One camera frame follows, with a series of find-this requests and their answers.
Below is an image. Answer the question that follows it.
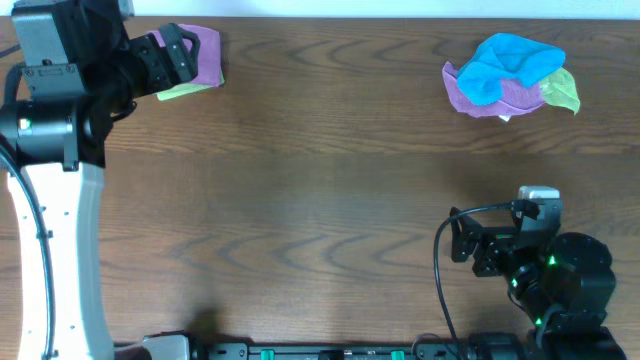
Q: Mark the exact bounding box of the purple microfiber cloth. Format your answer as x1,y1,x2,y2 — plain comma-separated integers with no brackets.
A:
171,24,224,92

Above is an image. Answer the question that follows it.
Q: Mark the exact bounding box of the blue microfiber cloth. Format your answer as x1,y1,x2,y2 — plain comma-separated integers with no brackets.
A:
457,33,566,106

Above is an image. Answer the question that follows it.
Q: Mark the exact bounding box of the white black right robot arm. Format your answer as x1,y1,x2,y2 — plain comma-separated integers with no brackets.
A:
449,200,625,359

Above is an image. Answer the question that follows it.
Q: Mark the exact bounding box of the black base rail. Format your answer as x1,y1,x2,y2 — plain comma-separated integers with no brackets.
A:
206,343,458,360

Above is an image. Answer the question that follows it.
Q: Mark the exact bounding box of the crumpled green cloth in pile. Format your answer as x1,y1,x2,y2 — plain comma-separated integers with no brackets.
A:
539,68,581,115

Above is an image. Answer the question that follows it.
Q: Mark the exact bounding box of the folded green cloth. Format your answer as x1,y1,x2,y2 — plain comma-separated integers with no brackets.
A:
156,72,225,101

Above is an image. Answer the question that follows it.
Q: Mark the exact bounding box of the purple cloth in pile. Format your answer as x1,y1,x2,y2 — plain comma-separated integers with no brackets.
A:
442,62,546,122

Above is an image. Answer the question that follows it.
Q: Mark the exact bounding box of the black right camera cable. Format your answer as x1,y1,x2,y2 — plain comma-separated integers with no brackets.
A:
432,199,541,360

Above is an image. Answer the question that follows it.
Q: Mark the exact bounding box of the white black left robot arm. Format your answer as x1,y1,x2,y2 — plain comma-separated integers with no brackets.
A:
1,14,207,359

